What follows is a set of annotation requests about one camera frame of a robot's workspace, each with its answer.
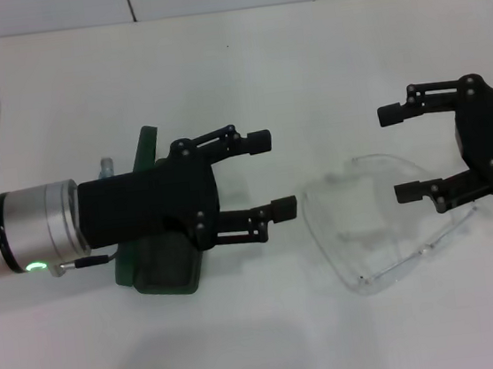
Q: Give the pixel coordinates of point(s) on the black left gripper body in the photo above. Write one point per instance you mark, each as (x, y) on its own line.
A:
(141, 201)

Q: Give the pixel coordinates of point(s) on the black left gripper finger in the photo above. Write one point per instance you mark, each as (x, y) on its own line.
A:
(285, 209)
(259, 142)

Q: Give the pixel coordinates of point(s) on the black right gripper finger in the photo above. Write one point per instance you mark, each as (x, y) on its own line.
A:
(392, 114)
(412, 192)

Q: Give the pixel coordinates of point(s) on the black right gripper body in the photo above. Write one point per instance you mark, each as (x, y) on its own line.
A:
(490, 130)

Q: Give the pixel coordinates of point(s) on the green glasses case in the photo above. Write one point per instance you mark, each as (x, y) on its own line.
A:
(168, 282)

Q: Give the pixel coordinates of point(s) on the clear white glasses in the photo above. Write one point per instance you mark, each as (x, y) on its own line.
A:
(360, 285)

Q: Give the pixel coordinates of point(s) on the small silver connector stub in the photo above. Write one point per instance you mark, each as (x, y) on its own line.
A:
(105, 168)

